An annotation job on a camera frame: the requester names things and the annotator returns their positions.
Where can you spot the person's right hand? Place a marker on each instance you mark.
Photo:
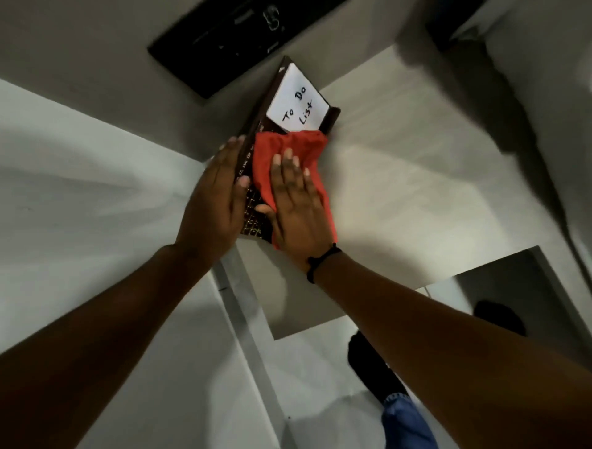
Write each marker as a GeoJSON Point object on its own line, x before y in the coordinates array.
{"type": "Point", "coordinates": [300, 222]}

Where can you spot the person's left hand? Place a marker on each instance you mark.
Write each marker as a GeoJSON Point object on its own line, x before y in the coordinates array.
{"type": "Point", "coordinates": [210, 212]}

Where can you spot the person's right middle finger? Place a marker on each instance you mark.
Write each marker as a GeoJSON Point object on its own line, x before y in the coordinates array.
{"type": "Point", "coordinates": [291, 175]}

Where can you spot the person's left thumb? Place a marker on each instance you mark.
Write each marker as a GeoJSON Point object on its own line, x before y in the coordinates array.
{"type": "Point", "coordinates": [243, 196]}

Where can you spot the person's right little finger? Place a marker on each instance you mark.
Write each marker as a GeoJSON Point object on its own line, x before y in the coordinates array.
{"type": "Point", "coordinates": [312, 187]}

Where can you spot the person's left middle finger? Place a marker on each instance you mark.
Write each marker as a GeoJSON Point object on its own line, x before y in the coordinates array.
{"type": "Point", "coordinates": [223, 159]}

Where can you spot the person's right thumb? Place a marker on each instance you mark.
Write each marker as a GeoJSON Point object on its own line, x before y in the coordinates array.
{"type": "Point", "coordinates": [266, 213]}

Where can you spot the red cloth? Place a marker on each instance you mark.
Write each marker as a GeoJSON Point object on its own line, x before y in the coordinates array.
{"type": "Point", "coordinates": [296, 143]}

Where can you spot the dark brown desk calendar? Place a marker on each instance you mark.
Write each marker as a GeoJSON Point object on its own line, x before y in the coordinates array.
{"type": "Point", "coordinates": [270, 95]}

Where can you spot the person's right forearm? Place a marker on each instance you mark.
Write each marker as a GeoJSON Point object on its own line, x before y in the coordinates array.
{"type": "Point", "coordinates": [462, 365]}

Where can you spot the person's left forearm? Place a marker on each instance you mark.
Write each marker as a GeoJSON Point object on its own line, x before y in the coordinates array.
{"type": "Point", "coordinates": [92, 351]}

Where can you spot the black wristband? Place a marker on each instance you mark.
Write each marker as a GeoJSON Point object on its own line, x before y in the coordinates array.
{"type": "Point", "coordinates": [319, 260]}

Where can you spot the white handwritten paper note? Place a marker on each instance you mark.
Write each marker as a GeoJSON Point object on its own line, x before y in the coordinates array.
{"type": "Point", "coordinates": [298, 99]}

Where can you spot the black flat monitor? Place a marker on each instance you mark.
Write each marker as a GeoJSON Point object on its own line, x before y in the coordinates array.
{"type": "Point", "coordinates": [231, 41]}

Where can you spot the black shoe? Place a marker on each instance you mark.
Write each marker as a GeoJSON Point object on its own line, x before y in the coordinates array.
{"type": "Point", "coordinates": [374, 367]}
{"type": "Point", "coordinates": [499, 318]}

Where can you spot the blue jeans leg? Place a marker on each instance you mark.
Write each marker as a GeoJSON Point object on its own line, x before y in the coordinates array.
{"type": "Point", "coordinates": [407, 425]}

